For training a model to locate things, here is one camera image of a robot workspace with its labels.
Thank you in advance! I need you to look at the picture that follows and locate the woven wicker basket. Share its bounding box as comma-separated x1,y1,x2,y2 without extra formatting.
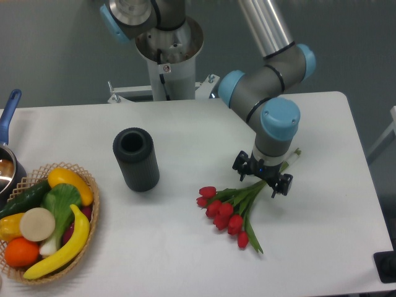
1,162,100,285

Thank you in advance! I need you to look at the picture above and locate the yellow bell pepper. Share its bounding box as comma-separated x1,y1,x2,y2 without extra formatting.
0,213,24,242

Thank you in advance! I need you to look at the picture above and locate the yellow banana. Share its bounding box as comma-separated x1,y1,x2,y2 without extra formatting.
23,204,90,280

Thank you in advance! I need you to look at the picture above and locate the dark grey ribbed vase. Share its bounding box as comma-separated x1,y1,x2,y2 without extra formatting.
113,127,160,192

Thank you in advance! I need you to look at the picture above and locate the orange fruit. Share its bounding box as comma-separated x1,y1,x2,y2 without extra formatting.
4,237,39,267

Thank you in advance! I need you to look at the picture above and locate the red tulip bouquet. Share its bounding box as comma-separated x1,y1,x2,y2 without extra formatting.
196,148,301,254

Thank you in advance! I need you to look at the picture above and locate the green bok choy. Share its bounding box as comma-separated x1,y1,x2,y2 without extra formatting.
40,183,82,257

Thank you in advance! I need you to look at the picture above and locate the white frame at right edge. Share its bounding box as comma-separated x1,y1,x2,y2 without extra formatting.
366,106,395,166

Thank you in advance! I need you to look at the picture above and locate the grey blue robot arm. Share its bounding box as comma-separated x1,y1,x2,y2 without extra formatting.
100,1,316,195

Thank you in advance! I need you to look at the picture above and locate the beige round disc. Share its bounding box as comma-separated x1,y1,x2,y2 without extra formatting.
19,207,55,242

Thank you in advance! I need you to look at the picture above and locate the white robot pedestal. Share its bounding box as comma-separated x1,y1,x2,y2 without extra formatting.
108,16,220,103

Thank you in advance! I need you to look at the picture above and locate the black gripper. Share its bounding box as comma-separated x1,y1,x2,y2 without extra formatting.
232,148,293,198

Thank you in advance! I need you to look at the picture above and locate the black device at table edge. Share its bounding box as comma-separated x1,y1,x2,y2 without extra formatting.
373,251,395,283

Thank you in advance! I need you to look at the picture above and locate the yellow squash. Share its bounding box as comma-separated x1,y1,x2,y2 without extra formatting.
47,168,93,206

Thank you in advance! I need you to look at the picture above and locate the red vegetable in basket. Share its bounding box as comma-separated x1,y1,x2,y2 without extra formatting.
62,205,92,246

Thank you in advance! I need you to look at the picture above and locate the green cucumber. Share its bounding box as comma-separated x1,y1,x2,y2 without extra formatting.
1,179,51,218

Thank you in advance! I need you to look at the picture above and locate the black cable on pedestal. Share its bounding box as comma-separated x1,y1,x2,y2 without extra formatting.
156,48,171,101

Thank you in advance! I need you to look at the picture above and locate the blue handled saucepan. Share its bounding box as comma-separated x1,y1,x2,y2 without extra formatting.
1,89,27,209

